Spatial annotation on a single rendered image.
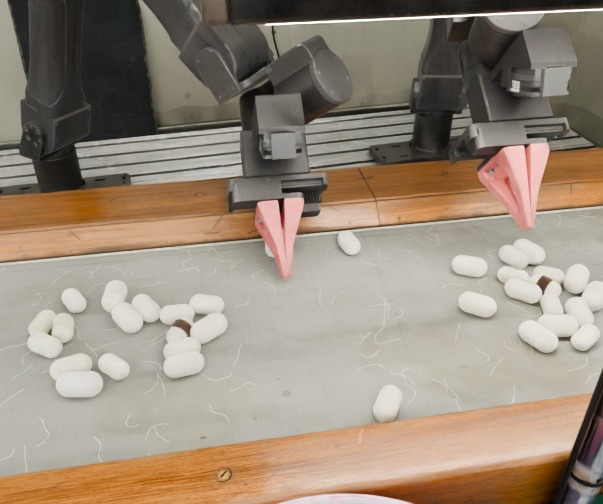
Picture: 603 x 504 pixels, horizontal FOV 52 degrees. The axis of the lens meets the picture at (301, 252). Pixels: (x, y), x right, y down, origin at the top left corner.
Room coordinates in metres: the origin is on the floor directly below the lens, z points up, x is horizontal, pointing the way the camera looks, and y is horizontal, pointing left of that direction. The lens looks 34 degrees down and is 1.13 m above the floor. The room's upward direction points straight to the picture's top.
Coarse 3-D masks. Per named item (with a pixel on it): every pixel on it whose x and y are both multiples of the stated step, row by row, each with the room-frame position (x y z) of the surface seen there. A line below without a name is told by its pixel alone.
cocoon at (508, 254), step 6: (504, 246) 0.56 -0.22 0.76; (510, 246) 0.56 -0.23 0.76; (498, 252) 0.56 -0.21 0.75; (504, 252) 0.55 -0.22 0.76; (510, 252) 0.55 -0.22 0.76; (516, 252) 0.55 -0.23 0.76; (522, 252) 0.55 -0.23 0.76; (504, 258) 0.55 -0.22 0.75; (510, 258) 0.54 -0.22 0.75; (516, 258) 0.54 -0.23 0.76; (522, 258) 0.54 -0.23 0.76; (528, 258) 0.54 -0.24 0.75; (510, 264) 0.54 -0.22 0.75; (516, 264) 0.54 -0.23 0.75; (522, 264) 0.53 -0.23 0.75
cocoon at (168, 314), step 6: (168, 306) 0.46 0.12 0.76; (174, 306) 0.46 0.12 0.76; (180, 306) 0.46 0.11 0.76; (186, 306) 0.46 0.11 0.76; (162, 312) 0.45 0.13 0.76; (168, 312) 0.45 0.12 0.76; (174, 312) 0.45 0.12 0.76; (180, 312) 0.45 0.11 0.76; (186, 312) 0.45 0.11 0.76; (192, 312) 0.45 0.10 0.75; (162, 318) 0.45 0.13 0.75; (168, 318) 0.45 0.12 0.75; (174, 318) 0.45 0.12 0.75; (192, 318) 0.45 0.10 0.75; (168, 324) 0.45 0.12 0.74
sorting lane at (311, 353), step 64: (128, 256) 0.57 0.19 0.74; (192, 256) 0.57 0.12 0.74; (256, 256) 0.57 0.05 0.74; (320, 256) 0.57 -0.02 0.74; (384, 256) 0.57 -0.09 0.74; (448, 256) 0.57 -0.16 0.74; (576, 256) 0.57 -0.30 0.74; (0, 320) 0.46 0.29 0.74; (192, 320) 0.46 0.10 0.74; (256, 320) 0.46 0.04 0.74; (320, 320) 0.46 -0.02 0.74; (384, 320) 0.46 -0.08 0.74; (448, 320) 0.46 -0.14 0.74; (512, 320) 0.46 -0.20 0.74; (0, 384) 0.37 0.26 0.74; (128, 384) 0.37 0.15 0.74; (192, 384) 0.37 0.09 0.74; (256, 384) 0.37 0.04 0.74; (320, 384) 0.37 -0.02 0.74; (384, 384) 0.37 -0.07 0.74; (448, 384) 0.37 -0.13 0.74; (512, 384) 0.37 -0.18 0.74; (576, 384) 0.37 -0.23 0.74; (0, 448) 0.31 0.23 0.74; (64, 448) 0.31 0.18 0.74; (128, 448) 0.31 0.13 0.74; (192, 448) 0.31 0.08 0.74
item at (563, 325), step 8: (544, 320) 0.44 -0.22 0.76; (552, 320) 0.43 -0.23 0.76; (560, 320) 0.43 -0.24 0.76; (568, 320) 0.43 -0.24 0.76; (576, 320) 0.44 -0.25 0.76; (552, 328) 0.43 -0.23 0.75; (560, 328) 0.43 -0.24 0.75; (568, 328) 0.43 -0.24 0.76; (576, 328) 0.43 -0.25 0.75; (560, 336) 0.43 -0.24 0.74; (568, 336) 0.43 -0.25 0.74
